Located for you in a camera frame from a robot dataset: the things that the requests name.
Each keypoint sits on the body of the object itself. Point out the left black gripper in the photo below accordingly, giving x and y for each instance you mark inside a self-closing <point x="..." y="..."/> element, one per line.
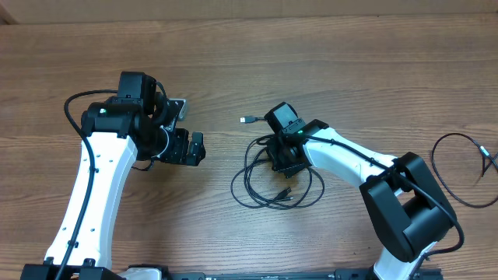
<point x="177" y="154"/>

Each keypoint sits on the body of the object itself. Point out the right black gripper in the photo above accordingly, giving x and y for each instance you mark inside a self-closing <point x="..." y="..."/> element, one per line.
<point x="292" y="169"/>

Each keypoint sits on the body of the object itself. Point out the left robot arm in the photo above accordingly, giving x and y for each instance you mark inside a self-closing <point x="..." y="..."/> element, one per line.
<point x="136" y="123"/>

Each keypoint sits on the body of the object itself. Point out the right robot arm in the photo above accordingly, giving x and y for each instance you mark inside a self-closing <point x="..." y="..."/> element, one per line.
<point x="407" y="208"/>

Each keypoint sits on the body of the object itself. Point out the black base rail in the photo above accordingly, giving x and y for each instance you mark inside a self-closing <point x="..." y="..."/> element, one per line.
<point x="272" y="276"/>

